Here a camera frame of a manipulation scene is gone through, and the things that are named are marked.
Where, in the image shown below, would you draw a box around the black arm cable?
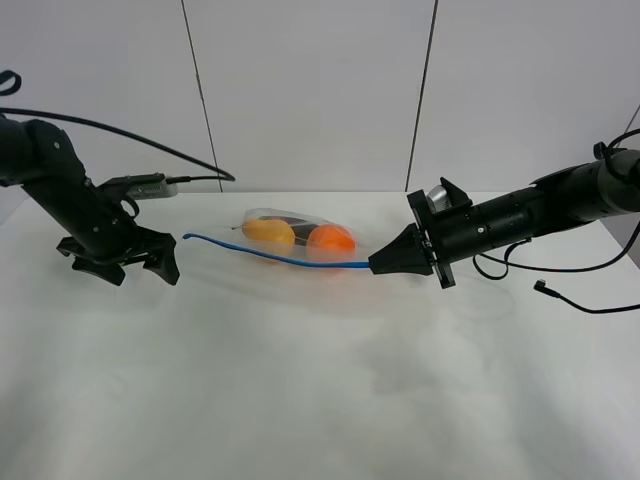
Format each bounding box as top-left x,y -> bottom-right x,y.
472,103 -> 640,315
0,71 -> 237,183

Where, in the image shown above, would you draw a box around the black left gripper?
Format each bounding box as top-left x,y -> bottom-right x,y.
57,182 -> 180,286

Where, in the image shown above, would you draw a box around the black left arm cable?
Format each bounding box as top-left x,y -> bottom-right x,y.
0,71 -> 237,183

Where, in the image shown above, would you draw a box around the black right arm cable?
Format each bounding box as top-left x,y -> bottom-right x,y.
472,103 -> 640,315

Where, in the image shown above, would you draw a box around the dark purple eggplant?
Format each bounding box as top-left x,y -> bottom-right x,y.
259,215 -> 319,243

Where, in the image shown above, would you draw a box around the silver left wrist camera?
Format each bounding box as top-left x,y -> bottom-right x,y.
124,173 -> 178,200

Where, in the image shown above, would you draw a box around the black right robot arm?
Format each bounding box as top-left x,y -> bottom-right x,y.
369,149 -> 639,288

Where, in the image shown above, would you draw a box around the orange fruit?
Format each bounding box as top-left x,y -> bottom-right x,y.
306,224 -> 356,263

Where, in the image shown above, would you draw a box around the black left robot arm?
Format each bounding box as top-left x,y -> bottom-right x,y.
1,117 -> 180,286

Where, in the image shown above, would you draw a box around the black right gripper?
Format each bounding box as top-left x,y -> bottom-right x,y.
368,177 -> 475,289

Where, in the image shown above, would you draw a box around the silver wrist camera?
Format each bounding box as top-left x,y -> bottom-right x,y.
124,173 -> 178,200
426,185 -> 451,214

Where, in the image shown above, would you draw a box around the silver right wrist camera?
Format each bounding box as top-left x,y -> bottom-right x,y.
426,185 -> 451,214

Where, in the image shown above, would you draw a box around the yellow pear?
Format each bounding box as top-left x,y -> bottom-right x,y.
239,219 -> 296,246

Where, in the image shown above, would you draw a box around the clear zip bag blue zipper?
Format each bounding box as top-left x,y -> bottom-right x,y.
178,207 -> 377,285

